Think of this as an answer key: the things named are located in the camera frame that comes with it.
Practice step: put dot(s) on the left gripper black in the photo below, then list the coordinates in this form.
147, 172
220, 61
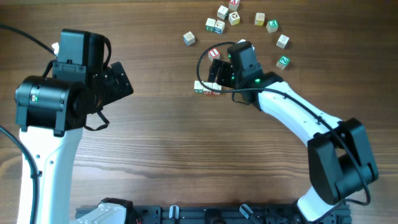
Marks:
117, 83

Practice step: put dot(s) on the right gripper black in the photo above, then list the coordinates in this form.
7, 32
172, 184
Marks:
224, 67

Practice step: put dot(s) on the red I wooden block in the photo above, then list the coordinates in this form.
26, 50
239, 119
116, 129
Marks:
214, 54

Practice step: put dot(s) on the green number six block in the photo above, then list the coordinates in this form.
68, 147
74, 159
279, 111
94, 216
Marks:
198, 87

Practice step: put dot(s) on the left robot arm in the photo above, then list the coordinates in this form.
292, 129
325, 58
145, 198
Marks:
51, 111

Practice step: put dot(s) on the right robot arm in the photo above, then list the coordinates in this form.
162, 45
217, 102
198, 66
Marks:
341, 164

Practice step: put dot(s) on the blue letter wooden block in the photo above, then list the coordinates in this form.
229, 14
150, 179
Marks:
189, 38

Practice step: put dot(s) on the green Z wooden block left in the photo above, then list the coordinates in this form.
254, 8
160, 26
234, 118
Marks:
210, 24

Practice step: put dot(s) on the yellow animal wooden block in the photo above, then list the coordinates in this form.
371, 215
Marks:
234, 18

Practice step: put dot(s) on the green edged wooden block top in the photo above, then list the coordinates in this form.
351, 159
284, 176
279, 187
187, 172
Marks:
222, 12

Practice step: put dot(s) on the green Z block right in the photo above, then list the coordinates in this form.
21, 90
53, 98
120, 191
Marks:
283, 62

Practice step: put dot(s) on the yellow wooden block right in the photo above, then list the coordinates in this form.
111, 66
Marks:
259, 19

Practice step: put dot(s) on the red X wooden block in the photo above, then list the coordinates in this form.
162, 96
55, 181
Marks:
234, 4

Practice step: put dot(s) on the green E wooden block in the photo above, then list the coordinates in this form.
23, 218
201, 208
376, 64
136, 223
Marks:
272, 26

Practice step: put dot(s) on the plain wooden block right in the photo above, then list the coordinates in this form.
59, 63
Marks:
282, 41

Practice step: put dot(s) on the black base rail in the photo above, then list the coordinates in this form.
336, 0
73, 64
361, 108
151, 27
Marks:
268, 214

